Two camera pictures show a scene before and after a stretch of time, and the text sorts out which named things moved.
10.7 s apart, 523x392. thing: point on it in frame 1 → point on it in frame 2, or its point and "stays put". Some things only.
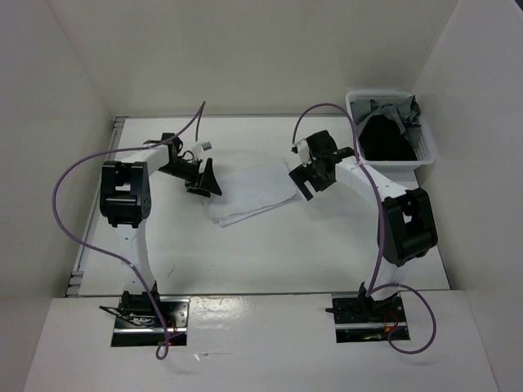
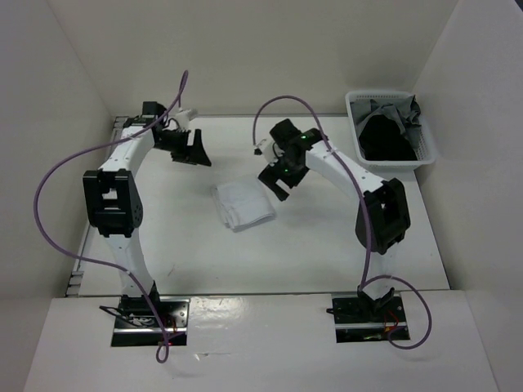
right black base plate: [363, 319] stays put
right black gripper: [300, 175] → [270, 175]
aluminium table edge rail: [74, 284] stays put
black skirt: [382, 139] stays put
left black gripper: [209, 183] → [196, 154]
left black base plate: [145, 330] stays put
